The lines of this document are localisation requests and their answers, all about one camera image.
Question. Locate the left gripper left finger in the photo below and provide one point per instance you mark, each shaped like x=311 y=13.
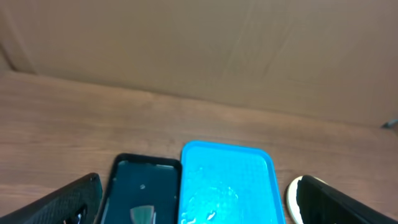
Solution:
x=77 y=202

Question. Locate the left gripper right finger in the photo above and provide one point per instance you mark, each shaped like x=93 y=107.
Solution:
x=318 y=202

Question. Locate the yellow-green plate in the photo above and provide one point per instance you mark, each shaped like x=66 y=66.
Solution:
x=291 y=201

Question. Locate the green and tan sponge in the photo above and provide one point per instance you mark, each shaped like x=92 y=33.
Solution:
x=143 y=214

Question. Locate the black plastic tray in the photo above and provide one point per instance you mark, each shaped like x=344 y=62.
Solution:
x=137 y=180

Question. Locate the teal plastic serving tray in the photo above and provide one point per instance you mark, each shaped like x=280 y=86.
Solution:
x=224 y=183

